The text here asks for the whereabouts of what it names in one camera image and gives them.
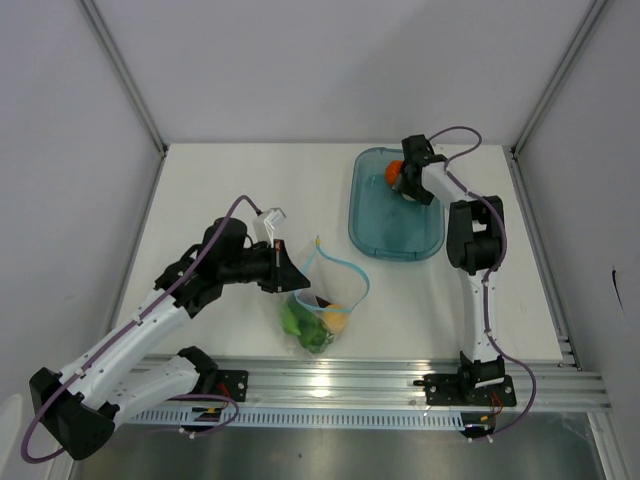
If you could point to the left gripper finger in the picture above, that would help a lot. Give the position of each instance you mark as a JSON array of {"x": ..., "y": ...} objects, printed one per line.
[
  {"x": 274, "y": 285},
  {"x": 284, "y": 266}
]

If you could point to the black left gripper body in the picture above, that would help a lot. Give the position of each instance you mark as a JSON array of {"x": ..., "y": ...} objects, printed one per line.
[{"x": 256, "y": 266}]

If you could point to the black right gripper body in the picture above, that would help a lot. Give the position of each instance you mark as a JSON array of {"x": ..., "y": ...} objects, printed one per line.
[{"x": 411, "y": 188}]

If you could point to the orange tomato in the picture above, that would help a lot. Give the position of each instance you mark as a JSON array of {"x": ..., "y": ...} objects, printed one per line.
[{"x": 392, "y": 171}]

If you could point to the purple eggplant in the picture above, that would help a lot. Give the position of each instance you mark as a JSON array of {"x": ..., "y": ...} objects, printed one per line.
[{"x": 321, "y": 302}]

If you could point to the clear zip top bag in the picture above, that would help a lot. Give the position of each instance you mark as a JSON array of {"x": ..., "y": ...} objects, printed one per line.
[{"x": 316, "y": 316}]

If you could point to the green cucumber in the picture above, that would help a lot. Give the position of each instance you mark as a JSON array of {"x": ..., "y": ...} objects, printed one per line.
[{"x": 294, "y": 317}]

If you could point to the yellow lemon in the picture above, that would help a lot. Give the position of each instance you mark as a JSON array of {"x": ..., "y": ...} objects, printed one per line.
[{"x": 335, "y": 318}]

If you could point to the green bell pepper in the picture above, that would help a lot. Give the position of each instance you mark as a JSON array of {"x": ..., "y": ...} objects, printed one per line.
[{"x": 315, "y": 338}]

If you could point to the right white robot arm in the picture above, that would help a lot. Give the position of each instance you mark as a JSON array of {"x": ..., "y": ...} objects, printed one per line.
[{"x": 475, "y": 248}]

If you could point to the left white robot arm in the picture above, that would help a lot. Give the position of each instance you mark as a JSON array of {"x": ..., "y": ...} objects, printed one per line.
[{"x": 84, "y": 403}]

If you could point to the teal plastic tub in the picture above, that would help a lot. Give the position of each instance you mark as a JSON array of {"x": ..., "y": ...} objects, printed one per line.
[{"x": 384, "y": 225}]

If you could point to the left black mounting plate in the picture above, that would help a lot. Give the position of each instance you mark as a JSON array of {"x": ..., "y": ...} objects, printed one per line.
[{"x": 232, "y": 384}]

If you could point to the black mounting plate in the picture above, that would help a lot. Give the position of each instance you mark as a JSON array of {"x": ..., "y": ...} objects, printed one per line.
[
  {"x": 450, "y": 390},
  {"x": 232, "y": 384}
]

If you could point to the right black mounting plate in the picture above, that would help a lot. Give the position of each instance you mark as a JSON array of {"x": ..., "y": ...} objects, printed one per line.
[{"x": 450, "y": 390}]

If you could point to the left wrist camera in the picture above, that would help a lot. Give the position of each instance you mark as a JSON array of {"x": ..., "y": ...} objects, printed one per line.
[{"x": 266, "y": 223}]

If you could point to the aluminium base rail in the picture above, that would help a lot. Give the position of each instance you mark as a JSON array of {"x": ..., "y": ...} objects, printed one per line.
[{"x": 312, "y": 382}]

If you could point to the white slotted cable duct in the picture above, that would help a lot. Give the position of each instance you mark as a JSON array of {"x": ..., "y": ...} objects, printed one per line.
[{"x": 189, "y": 416}]

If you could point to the right aluminium frame post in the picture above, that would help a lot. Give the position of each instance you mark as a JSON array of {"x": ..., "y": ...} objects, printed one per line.
[{"x": 569, "y": 59}]

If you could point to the aluminium frame post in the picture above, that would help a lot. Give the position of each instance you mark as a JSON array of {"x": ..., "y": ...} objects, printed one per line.
[
  {"x": 107, "y": 43},
  {"x": 569, "y": 59}
]

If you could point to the left aluminium frame post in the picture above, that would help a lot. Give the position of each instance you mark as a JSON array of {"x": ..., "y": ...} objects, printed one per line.
[{"x": 107, "y": 43}]

